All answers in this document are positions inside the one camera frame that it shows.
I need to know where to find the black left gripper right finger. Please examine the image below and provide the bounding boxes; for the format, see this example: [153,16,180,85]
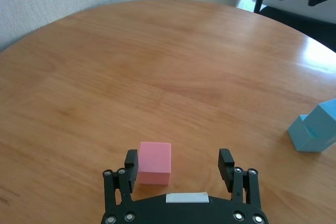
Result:
[217,148,263,209]

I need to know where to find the black office chair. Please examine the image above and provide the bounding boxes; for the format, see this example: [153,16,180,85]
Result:
[249,0,336,53]

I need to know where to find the pink cube block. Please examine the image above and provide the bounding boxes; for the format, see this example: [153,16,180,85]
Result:
[136,141,172,185]

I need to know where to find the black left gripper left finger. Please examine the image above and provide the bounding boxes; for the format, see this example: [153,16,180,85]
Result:
[102,149,139,215]

